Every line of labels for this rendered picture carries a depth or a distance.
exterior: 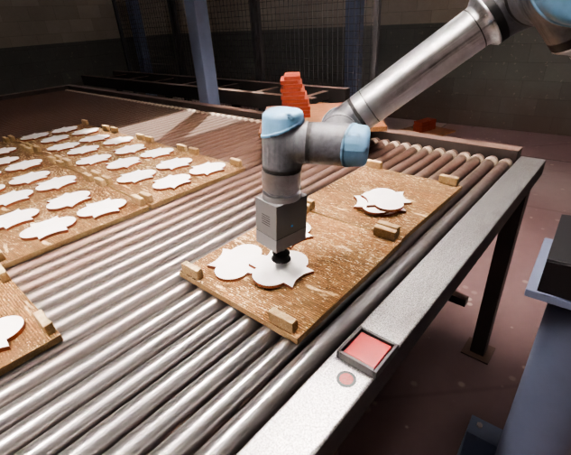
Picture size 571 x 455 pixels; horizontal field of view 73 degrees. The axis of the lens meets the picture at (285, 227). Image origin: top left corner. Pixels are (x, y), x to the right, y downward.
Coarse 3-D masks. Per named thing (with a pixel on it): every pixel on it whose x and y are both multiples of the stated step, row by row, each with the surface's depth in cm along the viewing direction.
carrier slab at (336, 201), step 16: (352, 176) 132; (368, 176) 132; (384, 176) 131; (400, 176) 130; (416, 176) 129; (320, 192) 122; (336, 192) 121; (352, 192) 120; (416, 192) 118; (432, 192) 117; (448, 192) 116; (320, 208) 112; (336, 208) 112; (352, 208) 111; (416, 208) 109; (432, 208) 108; (352, 224) 103; (368, 224) 102; (400, 224) 101; (416, 224) 101
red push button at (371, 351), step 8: (360, 336) 68; (368, 336) 68; (352, 344) 66; (360, 344) 66; (368, 344) 66; (376, 344) 66; (384, 344) 66; (352, 352) 65; (360, 352) 65; (368, 352) 65; (376, 352) 64; (384, 352) 64; (360, 360) 63; (368, 360) 63; (376, 360) 63
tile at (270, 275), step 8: (296, 256) 88; (304, 256) 88; (256, 264) 85; (264, 264) 85; (272, 264) 85; (288, 264) 86; (296, 264) 86; (304, 264) 86; (256, 272) 83; (264, 272) 83; (272, 272) 83; (280, 272) 83; (288, 272) 83; (296, 272) 83; (304, 272) 83; (312, 272) 84; (256, 280) 80; (264, 280) 80; (272, 280) 80; (280, 280) 80; (288, 280) 81; (296, 280) 81; (272, 288) 79
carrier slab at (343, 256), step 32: (320, 224) 103; (320, 256) 90; (352, 256) 89; (384, 256) 88; (224, 288) 81; (256, 288) 81; (288, 288) 80; (320, 288) 79; (352, 288) 79; (256, 320) 74; (320, 320) 72
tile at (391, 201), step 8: (376, 192) 113; (384, 192) 113; (392, 192) 113; (400, 192) 112; (368, 200) 109; (376, 200) 108; (384, 200) 108; (392, 200) 108; (400, 200) 108; (408, 200) 107; (376, 208) 106; (384, 208) 104; (392, 208) 104; (400, 208) 104
